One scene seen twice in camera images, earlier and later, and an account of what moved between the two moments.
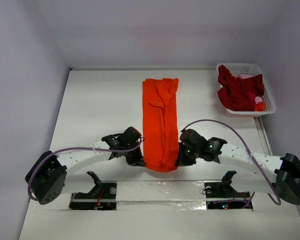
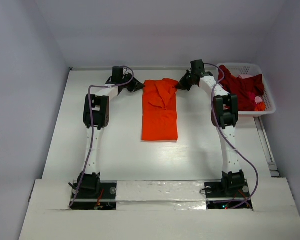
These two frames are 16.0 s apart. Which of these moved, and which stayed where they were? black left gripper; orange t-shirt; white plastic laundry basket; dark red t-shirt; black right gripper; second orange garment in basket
Moved: black left gripper; black right gripper; orange t-shirt
Stayed: white plastic laundry basket; second orange garment in basket; dark red t-shirt
